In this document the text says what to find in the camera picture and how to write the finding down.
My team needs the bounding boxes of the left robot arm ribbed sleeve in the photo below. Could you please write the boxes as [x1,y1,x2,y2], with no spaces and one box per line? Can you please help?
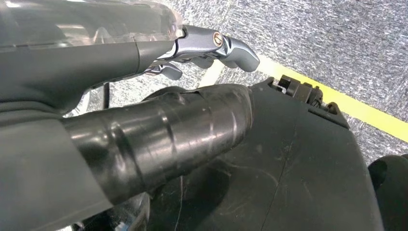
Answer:
[0,101,63,122]

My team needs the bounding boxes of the black robot leg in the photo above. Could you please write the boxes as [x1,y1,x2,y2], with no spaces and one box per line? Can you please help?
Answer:
[71,76,408,231]

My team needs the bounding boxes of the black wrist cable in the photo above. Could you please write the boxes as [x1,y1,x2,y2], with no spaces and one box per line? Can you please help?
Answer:
[102,82,111,110]

